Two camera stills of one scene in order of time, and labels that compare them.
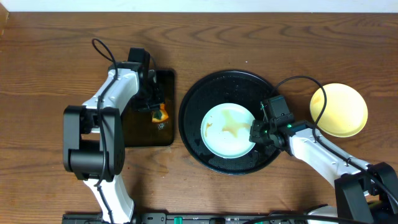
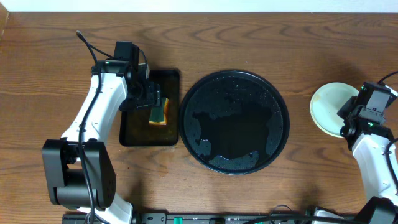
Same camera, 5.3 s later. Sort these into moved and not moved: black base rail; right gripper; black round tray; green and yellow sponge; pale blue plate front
Moved: pale blue plate front; right gripper; green and yellow sponge
Not moved: black base rail; black round tray
